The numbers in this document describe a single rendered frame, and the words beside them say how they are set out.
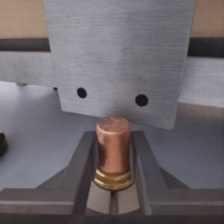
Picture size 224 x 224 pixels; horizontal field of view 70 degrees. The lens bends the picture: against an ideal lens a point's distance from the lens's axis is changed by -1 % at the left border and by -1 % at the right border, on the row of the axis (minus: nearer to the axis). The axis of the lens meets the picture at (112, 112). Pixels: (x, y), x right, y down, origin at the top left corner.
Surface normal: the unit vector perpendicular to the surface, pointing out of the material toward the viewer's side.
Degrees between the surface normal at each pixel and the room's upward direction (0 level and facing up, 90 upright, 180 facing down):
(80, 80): 90
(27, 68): 90
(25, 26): 90
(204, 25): 90
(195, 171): 180
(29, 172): 180
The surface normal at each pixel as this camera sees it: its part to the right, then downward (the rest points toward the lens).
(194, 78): -0.36, 0.43
